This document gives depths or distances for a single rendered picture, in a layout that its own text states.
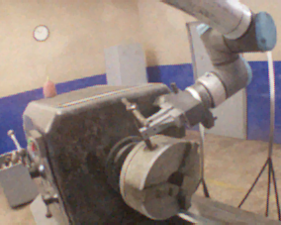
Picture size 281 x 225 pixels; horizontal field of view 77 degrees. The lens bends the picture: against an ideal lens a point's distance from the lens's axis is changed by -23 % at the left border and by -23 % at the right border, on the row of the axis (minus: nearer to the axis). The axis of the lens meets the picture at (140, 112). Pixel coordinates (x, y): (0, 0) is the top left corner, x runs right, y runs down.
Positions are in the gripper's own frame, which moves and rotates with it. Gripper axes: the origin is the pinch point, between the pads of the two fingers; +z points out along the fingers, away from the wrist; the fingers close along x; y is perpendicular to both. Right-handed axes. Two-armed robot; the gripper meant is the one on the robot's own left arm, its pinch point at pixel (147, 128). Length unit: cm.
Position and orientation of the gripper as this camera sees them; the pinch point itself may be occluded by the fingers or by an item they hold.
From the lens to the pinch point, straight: 55.3
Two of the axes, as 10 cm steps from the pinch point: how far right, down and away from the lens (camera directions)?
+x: 2.7, 3.1, -9.1
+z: -8.7, 4.9, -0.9
